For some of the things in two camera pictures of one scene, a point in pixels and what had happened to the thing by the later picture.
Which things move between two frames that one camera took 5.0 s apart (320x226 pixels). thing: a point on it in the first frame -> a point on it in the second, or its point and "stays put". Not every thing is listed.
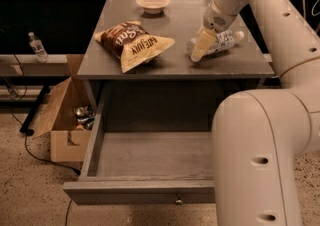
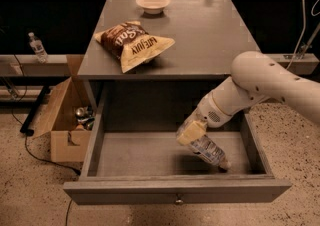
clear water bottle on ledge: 38,48 stays put
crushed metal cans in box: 84,116 stays put
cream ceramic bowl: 153,3 stays put
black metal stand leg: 38,101 stays put
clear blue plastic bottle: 225,41 -> 207,149
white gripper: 216,19 -> 210,111
